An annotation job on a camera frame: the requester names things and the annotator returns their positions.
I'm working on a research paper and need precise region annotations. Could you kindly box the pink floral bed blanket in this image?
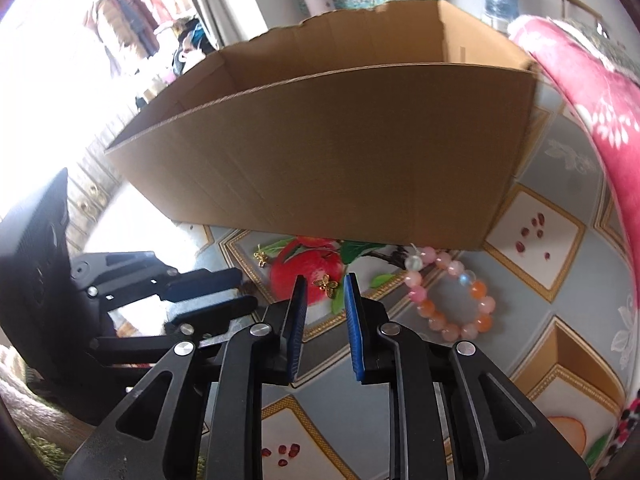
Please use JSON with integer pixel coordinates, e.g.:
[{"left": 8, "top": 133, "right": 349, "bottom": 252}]
[{"left": 506, "top": 14, "right": 640, "bottom": 466}]

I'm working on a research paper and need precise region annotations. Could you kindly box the wooden chair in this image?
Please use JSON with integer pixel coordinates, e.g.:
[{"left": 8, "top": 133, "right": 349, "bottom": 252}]
[{"left": 560, "top": 0, "right": 606, "bottom": 34}]

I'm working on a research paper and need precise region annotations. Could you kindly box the gold clover earring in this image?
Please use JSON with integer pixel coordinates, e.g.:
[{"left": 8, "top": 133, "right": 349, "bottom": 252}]
[{"left": 314, "top": 274, "right": 340, "bottom": 299}]

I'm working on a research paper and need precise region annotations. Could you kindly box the brown cardboard box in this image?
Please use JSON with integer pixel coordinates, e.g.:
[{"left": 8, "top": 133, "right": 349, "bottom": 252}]
[{"left": 106, "top": 0, "right": 538, "bottom": 250}]

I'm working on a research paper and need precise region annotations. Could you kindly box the silver sequin pillow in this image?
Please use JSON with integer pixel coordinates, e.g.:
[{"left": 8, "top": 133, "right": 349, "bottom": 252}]
[{"left": 552, "top": 18, "right": 640, "bottom": 84}]

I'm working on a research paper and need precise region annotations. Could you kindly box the pink orange bead bracelet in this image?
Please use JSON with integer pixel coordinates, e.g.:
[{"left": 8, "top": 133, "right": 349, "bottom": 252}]
[{"left": 401, "top": 245, "right": 497, "bottom": 344}]

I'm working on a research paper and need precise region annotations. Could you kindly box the gold abacus charm earring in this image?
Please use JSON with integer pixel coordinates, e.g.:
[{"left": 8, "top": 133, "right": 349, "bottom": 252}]
[{"left": 253, "top": 249, "right": 269, "bottom": 268}]

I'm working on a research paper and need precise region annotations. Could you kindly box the fruit print tablecloth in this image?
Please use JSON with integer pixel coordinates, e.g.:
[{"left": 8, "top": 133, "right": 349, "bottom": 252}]
[{"left": 119, "top": 79, "right": 637, "bottom": 480}]

